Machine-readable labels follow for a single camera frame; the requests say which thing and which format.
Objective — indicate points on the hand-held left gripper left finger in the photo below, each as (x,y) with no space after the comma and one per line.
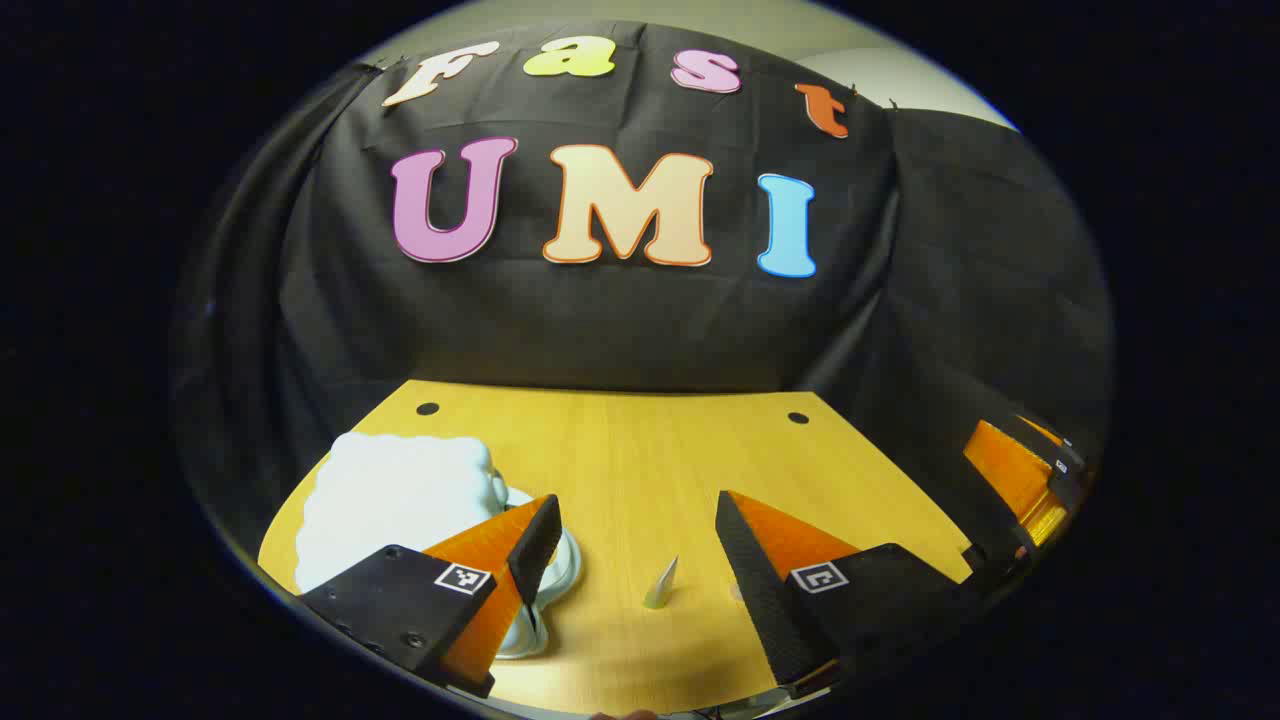
(540,545)

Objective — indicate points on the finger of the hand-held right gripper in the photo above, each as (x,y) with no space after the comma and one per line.
(1005,475)
(1065,470)

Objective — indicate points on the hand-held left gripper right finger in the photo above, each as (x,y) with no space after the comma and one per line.
(750,570)

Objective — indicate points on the white cream tube green crimp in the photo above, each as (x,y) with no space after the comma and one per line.
(662,585)

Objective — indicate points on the black backdrop cloth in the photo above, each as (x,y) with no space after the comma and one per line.
(620,320)

